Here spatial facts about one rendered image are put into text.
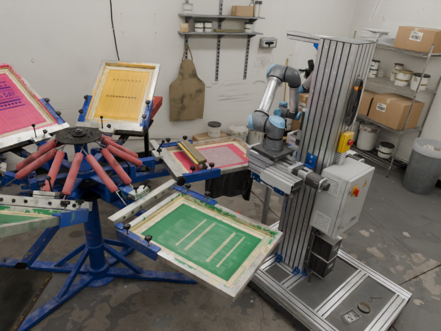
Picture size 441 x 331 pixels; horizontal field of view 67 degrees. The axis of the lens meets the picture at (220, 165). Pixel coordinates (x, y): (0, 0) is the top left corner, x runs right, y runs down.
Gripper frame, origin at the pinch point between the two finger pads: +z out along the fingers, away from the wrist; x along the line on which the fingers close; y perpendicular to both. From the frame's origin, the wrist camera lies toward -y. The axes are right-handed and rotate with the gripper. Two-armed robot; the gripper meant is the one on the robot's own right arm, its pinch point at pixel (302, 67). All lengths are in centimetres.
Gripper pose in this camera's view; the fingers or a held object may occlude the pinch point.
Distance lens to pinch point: 324.2
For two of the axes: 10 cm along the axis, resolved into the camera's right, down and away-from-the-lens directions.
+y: 0.7, 8.6, 5.0
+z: -2.7, -4.7, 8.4
